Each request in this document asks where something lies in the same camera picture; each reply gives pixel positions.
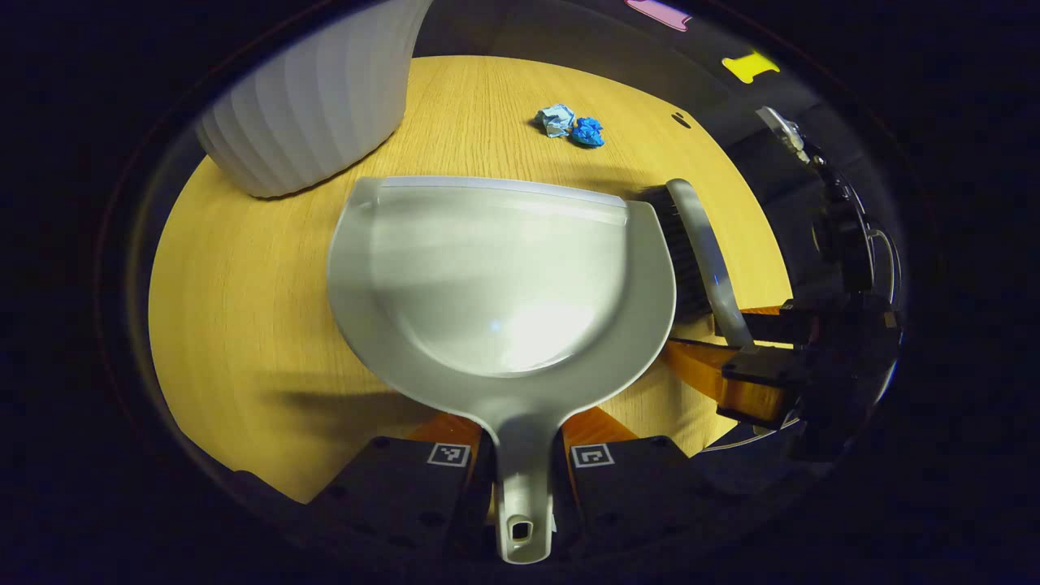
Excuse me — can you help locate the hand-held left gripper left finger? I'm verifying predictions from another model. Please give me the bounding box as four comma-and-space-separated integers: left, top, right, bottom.
313, 413, 492, 561

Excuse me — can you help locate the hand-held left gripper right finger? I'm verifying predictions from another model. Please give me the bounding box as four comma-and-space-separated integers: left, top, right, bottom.
557, 406, 732, 557

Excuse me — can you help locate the small white broom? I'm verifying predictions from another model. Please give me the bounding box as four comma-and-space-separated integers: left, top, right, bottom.
636, 178, 756, 350

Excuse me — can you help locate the white plastic dustpan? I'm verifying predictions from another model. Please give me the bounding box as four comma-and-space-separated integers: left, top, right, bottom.
327, 175, 677, 565

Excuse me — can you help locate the light blue paper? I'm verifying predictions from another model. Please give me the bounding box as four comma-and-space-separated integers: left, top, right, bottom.
535, 103, 577, 138

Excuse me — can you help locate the white ribbed garbage bin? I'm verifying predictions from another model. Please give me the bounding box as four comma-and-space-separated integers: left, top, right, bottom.
195, 0, 434, 199

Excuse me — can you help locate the wooden desktop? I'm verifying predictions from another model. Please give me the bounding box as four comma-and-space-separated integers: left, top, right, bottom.
148, 55, 793, 505

